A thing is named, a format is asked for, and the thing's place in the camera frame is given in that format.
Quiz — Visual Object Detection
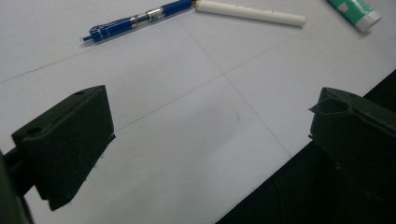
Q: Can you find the green and white glue stick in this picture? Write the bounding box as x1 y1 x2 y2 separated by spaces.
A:
325 0 383 34

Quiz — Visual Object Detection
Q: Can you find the white marker pen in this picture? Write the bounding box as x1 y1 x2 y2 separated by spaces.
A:
195 0 307 28

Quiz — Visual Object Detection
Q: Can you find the white table cover sheet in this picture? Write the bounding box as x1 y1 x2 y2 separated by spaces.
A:
0 0 396 224

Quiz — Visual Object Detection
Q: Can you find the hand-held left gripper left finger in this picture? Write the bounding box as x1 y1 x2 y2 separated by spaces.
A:
11 84 117 212

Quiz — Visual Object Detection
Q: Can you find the blue pen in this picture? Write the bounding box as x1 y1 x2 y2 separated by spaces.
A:
80 0 195 44

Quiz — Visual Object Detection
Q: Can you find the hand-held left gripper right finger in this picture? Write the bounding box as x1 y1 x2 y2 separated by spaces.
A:
307 87 396 203

